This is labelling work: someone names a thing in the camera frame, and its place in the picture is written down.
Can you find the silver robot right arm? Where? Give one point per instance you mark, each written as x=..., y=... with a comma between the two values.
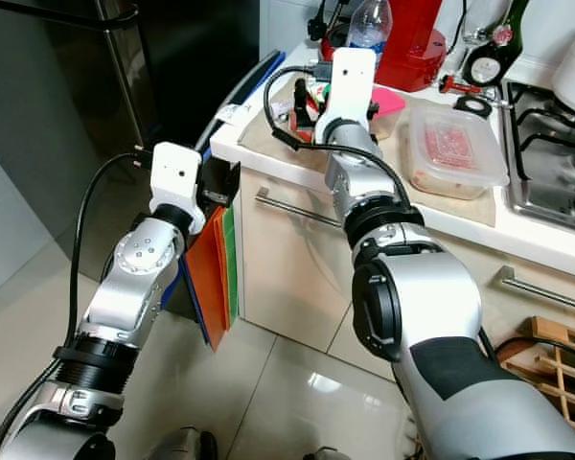
x=431, y=316

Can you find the dark green glass bottle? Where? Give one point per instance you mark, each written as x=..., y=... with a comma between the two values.
x=513, y=19

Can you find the clear water bottle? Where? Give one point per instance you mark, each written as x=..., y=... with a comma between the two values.
x=369, y=24

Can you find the clear plastic food container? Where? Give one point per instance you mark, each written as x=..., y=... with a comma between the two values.
x=458, y=149

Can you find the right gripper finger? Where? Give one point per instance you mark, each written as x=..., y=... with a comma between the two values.
x=298, y=103

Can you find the robot left leg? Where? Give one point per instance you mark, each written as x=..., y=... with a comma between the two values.
x=182, y=448

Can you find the green plastic board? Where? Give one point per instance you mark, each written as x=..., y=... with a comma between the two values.
x=230, y=268

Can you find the tall steel fridge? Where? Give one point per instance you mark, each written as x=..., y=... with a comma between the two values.
x=57, y=96

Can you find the beige kitchen cabinet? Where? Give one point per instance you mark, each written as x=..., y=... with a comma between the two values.
x=287, y=287

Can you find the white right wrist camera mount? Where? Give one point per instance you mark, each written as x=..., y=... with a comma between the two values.
x=347, y=91

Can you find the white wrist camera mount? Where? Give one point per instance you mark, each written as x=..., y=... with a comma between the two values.
x=347, y=91
x=175, y=182

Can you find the round dial kitchen timer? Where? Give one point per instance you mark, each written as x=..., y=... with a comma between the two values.
x=485, y=63

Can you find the beige placemat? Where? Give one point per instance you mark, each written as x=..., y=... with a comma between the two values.
x=259, y=144

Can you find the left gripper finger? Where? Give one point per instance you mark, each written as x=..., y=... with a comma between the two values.
x=226, y=182

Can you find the white paper scrap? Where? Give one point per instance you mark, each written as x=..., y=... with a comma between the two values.
x=232, y=114

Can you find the robot leg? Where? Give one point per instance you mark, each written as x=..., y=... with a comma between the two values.
x=329, y=455
x=182, y=448

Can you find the red kitchen appliance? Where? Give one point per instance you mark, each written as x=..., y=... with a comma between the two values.
x=417, y=38

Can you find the blue plastic board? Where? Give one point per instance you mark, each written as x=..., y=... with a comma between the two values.
x=203, y=331

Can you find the wooden slatted rack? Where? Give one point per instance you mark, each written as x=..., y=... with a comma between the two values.
x=551, y=374

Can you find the robot right leg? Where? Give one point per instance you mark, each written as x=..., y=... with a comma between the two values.
x=329, y=455

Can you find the blue framed dark board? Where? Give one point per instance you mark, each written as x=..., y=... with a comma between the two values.
x=264, y=67

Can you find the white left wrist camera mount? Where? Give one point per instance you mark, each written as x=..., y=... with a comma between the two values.
x=175, y=182

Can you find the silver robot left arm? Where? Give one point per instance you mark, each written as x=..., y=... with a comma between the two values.
x=125, y=278

